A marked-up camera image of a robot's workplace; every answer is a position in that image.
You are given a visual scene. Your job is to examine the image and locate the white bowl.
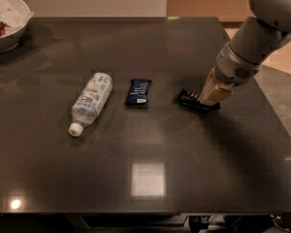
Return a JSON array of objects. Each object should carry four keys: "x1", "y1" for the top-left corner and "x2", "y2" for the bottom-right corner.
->
[{"x1": 0, "y1": 22, "x2": 28, "y2": 52}]

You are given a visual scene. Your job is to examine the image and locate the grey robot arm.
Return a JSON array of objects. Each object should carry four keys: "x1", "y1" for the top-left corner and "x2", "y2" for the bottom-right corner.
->
[{"x1": 198, "y1": 0, "x2": 291, "y2": 107}]

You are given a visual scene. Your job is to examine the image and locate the blue rxbar blueberry wrapper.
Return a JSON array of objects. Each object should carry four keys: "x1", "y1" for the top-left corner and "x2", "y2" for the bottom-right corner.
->
[{"x1": 125, "y1": 79, "x2": 151, "y2": 106}]

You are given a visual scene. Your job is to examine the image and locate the clear plastic water bottle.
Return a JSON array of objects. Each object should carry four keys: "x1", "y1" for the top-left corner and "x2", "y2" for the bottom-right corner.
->
[{"x1": 68, "y1": 73, "x2": 113, "y2": 137}]

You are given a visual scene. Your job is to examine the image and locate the white napkin in bowl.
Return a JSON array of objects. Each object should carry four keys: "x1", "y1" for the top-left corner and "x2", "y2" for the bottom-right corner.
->
[{"x1": 0, "y1": 0, "x2": 34, "y2": 28}]

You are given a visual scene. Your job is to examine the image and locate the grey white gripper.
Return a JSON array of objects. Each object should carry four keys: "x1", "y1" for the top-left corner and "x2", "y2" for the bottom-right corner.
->
[{"x1": 199, "y1": 43, "x2": 261, "y2": 106}]

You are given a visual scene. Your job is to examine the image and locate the black rxbar chocolate wrapper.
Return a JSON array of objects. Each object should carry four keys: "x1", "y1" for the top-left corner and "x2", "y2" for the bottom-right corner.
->
[{"x1": 177, "y1": 88, "x2": 220, "y2": 111}]

